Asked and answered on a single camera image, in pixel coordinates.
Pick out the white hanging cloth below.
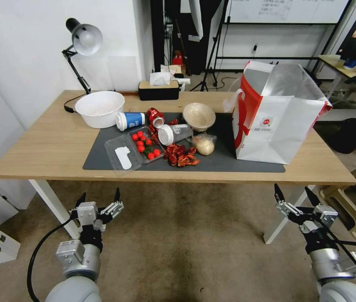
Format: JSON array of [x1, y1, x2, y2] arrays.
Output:
[[180, 0, 204, 42]]

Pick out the beige plastic stool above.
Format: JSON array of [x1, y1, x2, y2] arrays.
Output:
[[317, 156, 356, 243]]

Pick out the crushed red can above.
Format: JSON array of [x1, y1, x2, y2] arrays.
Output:
[[146, 107, 166, 130]]

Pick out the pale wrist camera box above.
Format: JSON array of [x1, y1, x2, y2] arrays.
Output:
[[77, 201, 99, 226], [319, 204, 339, 223]]

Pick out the white tissue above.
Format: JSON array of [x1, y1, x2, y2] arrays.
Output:
[[149, 71, 171, 86]]

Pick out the black tripod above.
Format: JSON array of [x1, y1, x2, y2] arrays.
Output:
[[190, 0, 230, 92]]

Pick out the black lamp cable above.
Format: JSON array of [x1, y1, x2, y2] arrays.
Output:
[[63, 93, 91, 114]]

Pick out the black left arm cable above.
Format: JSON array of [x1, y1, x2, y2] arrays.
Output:
[[26, 218, 81, 302]]

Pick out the beige paper bowl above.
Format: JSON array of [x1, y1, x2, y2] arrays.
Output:
[[182, 102, 217, 133]]

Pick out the wooden table with white legs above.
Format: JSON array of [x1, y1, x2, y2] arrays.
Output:
[[0, 90, 356, 245]]

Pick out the clear plastic clamshell container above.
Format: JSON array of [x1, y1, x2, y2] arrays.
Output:
[[103, 126, 166, 172]]

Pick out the grey desk mat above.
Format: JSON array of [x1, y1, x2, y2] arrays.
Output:
[[82, 112, 286, 173]]

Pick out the clear cup with white lid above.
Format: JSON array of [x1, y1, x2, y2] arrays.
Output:
[[157, 123, 194, 146]]

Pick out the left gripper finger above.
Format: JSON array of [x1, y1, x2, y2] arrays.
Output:
[[100, 187, 124, 225], [68, 193, 87, 221]]

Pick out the black desk lamp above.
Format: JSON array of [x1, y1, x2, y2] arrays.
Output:
[[61, 17, 104, 95]]

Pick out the bun in plastic bag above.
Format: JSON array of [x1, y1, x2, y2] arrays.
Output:
[[191, 133, 217, 156]]

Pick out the whiteboard on black stand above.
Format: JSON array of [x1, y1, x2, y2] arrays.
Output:
[[209, 0, 352, 78]]

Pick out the large white plastic bowl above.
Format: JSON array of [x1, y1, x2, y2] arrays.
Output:
[[74, 91, 126, 129]]

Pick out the cardboard box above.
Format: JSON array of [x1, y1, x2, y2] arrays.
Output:
[[160, 64, 187, 76]]

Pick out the white and red delivery bag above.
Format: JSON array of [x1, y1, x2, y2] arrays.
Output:
[[222, 60, 334, 165]]

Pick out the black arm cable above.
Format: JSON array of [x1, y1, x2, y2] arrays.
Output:
[[321, 220, 356, 299], [26, 218, 81, 302]]

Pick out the black tissue box wooden lid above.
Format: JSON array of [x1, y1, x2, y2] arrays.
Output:
[[138, 80, 181, 102]]

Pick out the yellow topped side desk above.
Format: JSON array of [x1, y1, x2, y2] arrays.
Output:
[[317, 55, 356, 109]]

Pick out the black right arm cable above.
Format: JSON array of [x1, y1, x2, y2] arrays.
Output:
[[321, 220, 356, 299]]

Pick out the black bag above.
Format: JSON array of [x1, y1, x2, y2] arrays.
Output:
[[325, 117, 356, 155]]

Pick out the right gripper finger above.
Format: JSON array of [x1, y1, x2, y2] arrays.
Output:
[[304, 186, 322, 215], [273, 184, 304, 219]]

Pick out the white cup with blue sleeve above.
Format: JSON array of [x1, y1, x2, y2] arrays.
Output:
[[115, 111, 147, 132]]

